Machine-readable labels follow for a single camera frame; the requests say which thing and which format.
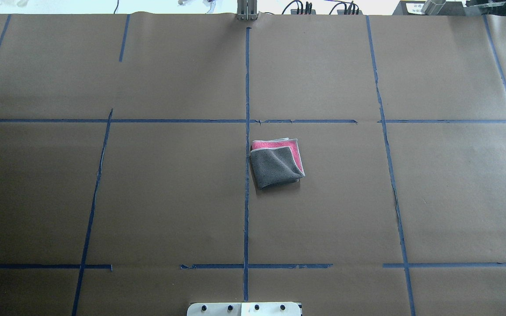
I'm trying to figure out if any pink and grey towel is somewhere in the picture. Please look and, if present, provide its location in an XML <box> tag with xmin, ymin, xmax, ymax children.
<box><xmin>250</xmin><ymin>138</ymin><xmax>306</xmax><ymax>190</ymax></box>

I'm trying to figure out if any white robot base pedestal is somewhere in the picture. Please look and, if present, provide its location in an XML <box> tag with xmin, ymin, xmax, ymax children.
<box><xmin>186</xmin><ymin>302</ymin><xmax>303</xmax><ymax>316</ymax></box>

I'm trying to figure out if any aluminium frame post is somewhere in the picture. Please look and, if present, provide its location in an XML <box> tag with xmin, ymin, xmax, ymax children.
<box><xmin>236</xmin><ymin>0</ymin><xmax>258</xmax><ymax>21</ymax></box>

